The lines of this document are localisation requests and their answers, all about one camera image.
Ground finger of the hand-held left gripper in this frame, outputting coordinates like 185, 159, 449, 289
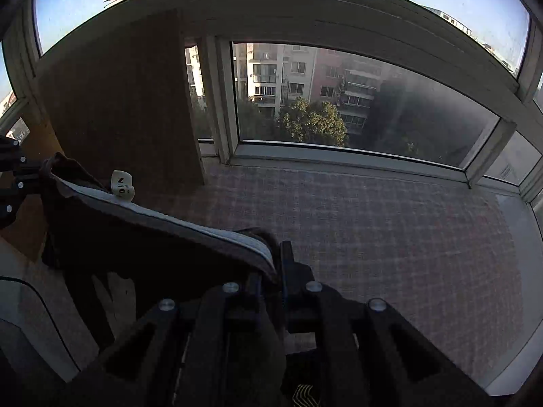
0, 178, 41, 230
0, 136, 43, 174

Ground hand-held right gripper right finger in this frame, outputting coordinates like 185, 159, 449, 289
282, 241, 493, 407

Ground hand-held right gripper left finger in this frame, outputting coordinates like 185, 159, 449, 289
99, 271, 283, 407

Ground grey flower print t-shirt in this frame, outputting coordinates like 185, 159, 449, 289
40, 153, 285, 407

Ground black yellow striped garment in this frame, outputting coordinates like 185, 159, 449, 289
291, 384, 315, 407

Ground pine plank board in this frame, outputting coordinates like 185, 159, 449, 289
0, 121, 64, 261

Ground pink plaid blanket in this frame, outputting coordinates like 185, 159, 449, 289
25, 163, 527, 386

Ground light wooden board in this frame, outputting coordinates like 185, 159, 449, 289
36, 8, 207, 189

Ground apartment buildings outside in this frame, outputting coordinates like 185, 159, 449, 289
184, 42, 382, 145

